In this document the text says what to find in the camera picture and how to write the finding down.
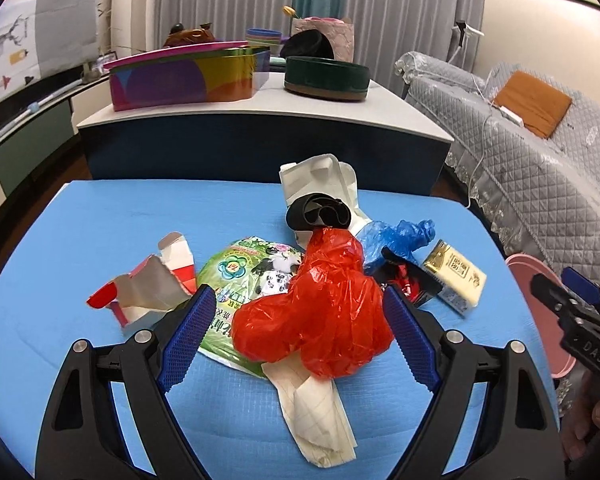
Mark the dark green round tin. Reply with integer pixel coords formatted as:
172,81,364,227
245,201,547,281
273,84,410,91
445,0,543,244
284,56,372,102

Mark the black fabric bag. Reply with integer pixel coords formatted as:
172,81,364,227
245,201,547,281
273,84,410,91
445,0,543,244
280,30,337,61

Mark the colourful tin box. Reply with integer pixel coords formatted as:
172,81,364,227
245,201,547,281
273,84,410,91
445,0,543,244
102,42,272,112

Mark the dark media cabinet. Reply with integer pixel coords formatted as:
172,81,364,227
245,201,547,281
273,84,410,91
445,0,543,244
0,67,106,201

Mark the brown figurine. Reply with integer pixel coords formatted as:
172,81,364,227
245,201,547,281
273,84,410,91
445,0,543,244
164,22,216,48

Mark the green panda print packet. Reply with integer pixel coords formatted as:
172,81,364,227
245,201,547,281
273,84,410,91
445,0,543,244
196,235,306,376

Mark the white power cable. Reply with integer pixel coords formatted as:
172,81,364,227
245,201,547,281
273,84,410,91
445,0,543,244
462,72,511,211

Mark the cream lined paper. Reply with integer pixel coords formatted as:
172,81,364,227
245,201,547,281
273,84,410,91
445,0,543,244
262,350,357,468

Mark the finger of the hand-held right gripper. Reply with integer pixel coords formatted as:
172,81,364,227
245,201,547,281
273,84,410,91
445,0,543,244
561,266,600,308
530,274,583,328

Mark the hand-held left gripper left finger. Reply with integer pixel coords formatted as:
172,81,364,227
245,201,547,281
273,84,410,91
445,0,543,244
35,284,218,480

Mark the grey printed dust cover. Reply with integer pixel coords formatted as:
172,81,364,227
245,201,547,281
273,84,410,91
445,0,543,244
0,0,101,116

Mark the red plastic bag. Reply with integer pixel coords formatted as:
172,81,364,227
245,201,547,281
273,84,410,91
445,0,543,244
231,227,396,378

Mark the pink plastic basin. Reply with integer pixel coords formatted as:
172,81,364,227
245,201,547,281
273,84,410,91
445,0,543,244
505,253,578,381

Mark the red black snack wrapper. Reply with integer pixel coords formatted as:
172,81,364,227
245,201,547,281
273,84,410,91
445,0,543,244
375,250,443,308

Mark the blue table mat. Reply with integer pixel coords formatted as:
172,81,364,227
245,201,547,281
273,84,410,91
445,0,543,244
0,177,563,480

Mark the white rod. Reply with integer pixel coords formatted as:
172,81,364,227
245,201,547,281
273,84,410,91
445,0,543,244
0,79,81,158

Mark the grey quilted sofa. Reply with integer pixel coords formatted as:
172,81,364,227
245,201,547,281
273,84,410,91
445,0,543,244
395,51,600,281

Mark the white top cabinet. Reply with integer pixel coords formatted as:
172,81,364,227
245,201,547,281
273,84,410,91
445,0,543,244
76,71,455,196

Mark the yellow tissue packet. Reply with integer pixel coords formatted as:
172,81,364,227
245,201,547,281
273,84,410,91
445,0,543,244
422,240,487,317

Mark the orange cushion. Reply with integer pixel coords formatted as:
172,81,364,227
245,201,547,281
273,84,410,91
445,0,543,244
495,71,573,140

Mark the stack of colourful bowls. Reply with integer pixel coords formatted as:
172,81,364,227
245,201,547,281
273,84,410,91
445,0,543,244
246,28,283,51

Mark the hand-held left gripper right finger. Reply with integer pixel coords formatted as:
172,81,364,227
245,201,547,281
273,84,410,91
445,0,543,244
381,284,566,480

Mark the blue plastic bag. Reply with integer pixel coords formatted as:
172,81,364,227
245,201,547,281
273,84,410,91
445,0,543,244
355,219,437,276

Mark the white clip stand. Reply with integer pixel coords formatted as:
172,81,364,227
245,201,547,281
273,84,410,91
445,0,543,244
450,20,485,68

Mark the white power strip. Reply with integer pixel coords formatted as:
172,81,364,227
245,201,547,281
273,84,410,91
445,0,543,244
500,105,526,128

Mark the torn red white carton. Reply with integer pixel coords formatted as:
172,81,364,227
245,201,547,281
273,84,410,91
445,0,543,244
86,232,198,331

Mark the black plastic ring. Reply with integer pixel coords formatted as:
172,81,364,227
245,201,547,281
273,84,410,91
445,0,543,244
286,192,353,231

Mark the person's right hand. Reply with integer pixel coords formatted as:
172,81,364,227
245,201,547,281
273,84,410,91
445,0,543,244
560,374,600,463

